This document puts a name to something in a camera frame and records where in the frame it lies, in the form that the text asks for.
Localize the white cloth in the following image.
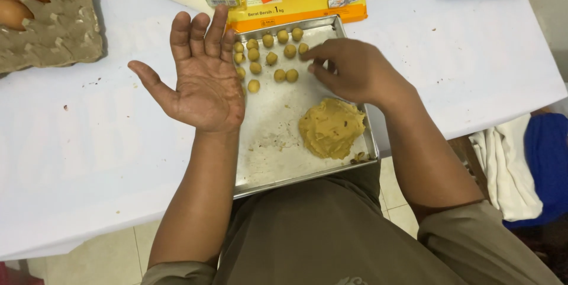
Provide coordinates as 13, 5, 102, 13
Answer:
469, 114, 544, 223

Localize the lump of yellow dough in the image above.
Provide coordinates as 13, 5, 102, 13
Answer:
298, 98, 367, 161

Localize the group of small dough balls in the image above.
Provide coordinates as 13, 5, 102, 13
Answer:
233, 27, 310, 94

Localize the metal baking tray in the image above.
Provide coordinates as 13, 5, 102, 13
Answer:
233, 14, 380, 200

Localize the person's left hand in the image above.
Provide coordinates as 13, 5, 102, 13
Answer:
128, 5, 246, 134

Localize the blue cloth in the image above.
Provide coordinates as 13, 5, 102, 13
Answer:
503, 112, 568, 231

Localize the grey cardboard egg tray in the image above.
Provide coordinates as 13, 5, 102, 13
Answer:
0, 0, 104, 75

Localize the person's olive shirt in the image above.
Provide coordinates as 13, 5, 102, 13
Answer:
141, 161, 565, 285

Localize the red object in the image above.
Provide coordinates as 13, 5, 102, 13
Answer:
0, 261, 45, 285

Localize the person's right hand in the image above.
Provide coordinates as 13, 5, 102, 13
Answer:
301, 38, 418, 109

